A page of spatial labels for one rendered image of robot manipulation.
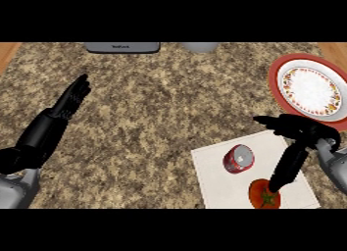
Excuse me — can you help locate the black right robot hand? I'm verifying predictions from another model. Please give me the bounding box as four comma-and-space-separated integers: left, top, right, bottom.
251, 114, 341, 194

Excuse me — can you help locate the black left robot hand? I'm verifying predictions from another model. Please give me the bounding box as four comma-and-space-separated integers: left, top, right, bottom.
0, 74, 93, 176

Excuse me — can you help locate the red-rimmed white plate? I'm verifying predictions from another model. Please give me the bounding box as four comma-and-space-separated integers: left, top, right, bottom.
268, 53, 347, 133

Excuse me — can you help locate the red tomato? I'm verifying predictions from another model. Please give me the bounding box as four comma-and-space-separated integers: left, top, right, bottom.
247, 177, 282, 210

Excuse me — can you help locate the white placemat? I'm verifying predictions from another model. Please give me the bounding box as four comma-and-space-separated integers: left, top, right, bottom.
189, 129, 322, 210

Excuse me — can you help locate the red can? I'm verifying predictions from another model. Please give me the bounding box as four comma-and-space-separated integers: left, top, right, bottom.
222, 143, 256, 176

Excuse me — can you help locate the dark grey appliance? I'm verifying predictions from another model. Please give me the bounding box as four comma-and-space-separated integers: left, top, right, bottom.
84, 41, 163, 55

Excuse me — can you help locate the pale grey round container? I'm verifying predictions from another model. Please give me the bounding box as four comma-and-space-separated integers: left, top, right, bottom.
180, 41, 220, 54

